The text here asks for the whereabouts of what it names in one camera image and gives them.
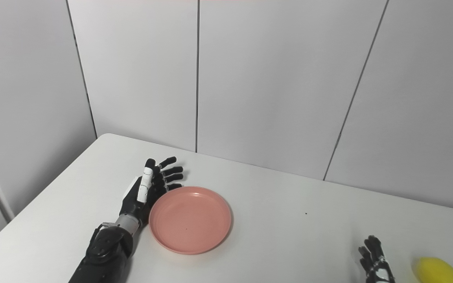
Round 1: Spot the yellow lemon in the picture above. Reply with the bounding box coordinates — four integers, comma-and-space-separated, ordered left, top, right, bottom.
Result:
412, 257, 453, 283

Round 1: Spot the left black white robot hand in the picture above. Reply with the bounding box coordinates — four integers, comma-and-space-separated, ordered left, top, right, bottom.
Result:
120, 156, 184, 227

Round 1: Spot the pink round plate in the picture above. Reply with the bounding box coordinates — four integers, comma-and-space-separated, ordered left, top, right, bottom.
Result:
149, 186, 232, 255

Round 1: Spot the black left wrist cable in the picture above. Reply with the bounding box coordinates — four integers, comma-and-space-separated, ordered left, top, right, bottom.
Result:
92, 222, 115, 240

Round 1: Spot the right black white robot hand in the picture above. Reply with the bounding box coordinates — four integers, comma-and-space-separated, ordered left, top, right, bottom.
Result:
358, 235, 396, 283

